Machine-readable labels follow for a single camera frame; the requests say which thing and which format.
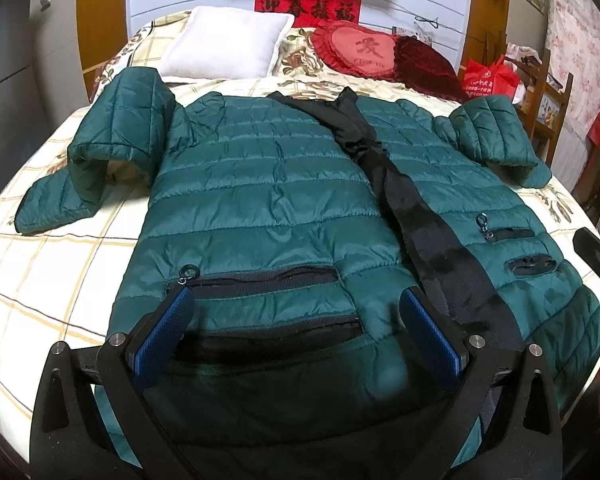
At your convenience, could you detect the green quilted puffer jacket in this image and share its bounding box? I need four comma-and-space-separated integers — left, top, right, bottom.
15, 67, 600, 479

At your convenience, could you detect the floral cream bed sheet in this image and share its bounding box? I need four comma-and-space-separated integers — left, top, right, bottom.
0, 11, 600, 470

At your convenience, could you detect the wooden chair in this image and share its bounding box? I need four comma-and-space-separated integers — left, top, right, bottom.
504, 48, 573, 166

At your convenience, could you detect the red shopping bag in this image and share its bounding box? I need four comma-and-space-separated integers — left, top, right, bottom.
462, 55, 520, 101

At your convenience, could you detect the dark red velvet cushion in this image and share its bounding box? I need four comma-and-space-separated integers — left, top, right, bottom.
393, 36, 469, 103

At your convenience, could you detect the grey refrigerator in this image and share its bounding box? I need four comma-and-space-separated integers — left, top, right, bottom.
0, 0, 50, 194

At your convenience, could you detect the red calligraphy banner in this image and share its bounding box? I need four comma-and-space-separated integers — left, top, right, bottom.
254, 0, 362, 27

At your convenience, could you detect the white square pillow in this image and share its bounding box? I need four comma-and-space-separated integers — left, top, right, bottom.
158, 6, 294, 79

